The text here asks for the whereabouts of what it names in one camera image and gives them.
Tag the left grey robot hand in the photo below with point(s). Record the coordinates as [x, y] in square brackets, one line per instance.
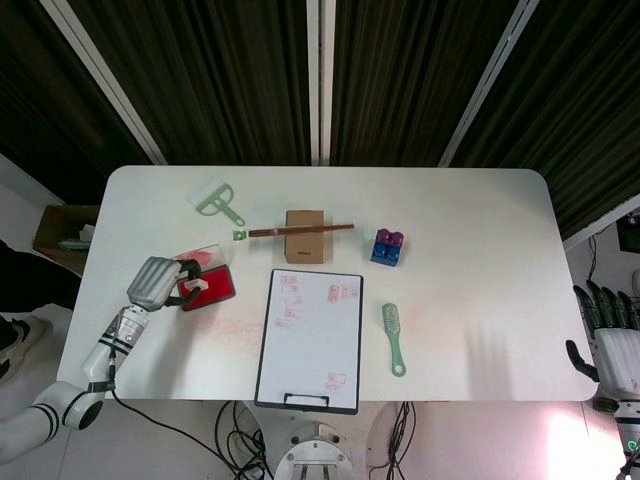
[155, 282]

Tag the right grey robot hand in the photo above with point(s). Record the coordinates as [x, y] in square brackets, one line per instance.
[617, 355]

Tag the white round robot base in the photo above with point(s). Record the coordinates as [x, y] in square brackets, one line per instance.
[312, 455]

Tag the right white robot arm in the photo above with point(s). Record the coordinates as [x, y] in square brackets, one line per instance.
[627, 435]

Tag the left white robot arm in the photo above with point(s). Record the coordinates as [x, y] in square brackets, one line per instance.
[97, 362]

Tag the red ink pad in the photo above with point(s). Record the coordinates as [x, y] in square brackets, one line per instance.
[221, 282]

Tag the black clipboard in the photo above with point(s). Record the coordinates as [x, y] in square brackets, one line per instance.
[306, 411]

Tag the small green cube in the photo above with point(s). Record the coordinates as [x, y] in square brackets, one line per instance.
[239, 234]

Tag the open cardboard box with items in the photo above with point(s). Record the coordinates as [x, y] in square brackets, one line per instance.
[60, 235]

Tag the person's black trouser leg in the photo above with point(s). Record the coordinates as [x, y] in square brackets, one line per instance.
[35, 280]

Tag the person's beige black shoe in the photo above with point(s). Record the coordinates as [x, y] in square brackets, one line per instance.
[20, 342]

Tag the small cardboard box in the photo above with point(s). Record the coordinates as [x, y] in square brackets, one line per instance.
[305, 247]

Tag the white stamped paper sheet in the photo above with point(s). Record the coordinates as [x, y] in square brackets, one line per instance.
[312, 350]

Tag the brown chopstick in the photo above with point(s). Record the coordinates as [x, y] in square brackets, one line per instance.
[335, 229]
[335, 226]

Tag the dark pleated curtain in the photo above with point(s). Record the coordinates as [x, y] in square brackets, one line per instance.
[210, 75]

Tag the blue building block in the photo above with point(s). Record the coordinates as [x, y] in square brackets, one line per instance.
[385, 256]

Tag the purple building block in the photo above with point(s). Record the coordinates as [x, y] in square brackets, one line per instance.
[390, 237]

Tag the white slanted frame rail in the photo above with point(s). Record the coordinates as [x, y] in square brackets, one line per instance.
[600, 225]

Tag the white frame post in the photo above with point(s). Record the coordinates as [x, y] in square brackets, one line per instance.
[320, 80]
[487, 85]
[110, 85]

